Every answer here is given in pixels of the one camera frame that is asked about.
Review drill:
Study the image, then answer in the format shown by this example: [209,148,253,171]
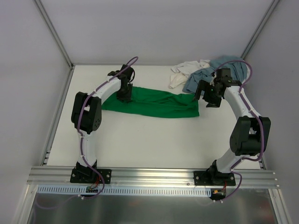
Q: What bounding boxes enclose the green t-shirt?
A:
[102,87,199,119]

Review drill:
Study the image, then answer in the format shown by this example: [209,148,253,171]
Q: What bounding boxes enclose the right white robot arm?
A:
[194,68,271,185]

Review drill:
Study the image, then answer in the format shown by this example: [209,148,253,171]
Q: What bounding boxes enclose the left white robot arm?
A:
[71,64,135,182]

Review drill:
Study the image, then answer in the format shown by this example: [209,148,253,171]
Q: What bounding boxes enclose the white t-shirt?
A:
[168,60,210,89]

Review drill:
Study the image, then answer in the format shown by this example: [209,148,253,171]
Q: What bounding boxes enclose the blue-grey t-shirt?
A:
[182,56,250,94]

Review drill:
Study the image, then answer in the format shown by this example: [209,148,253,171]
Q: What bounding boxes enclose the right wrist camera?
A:
[216,68,231,81]

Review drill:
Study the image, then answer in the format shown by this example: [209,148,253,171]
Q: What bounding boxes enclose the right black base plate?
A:
[193,170,236,186]

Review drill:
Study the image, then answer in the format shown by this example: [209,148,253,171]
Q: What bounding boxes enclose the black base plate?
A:
[193,170,236,186]
[70,166,112,184]

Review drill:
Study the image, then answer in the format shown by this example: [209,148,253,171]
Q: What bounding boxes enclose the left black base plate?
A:
[70,166,112,184]

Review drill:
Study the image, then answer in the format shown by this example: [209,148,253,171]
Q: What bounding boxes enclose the right aluminium frame post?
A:
[241,0,281,59]

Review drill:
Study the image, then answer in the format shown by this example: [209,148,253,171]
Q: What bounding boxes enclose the aluminium frame post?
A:
[33,0,73,69]
[241,0,281,59]

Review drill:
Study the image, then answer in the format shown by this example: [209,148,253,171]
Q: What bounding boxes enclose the aluminium mounting rail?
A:
[27,166,280,189]

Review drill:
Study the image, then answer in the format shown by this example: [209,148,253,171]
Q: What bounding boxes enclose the left aluminium frame post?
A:
[33,0,73,69]

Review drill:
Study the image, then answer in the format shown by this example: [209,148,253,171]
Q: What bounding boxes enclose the white slotted cable duct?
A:
[37,185,212,197]

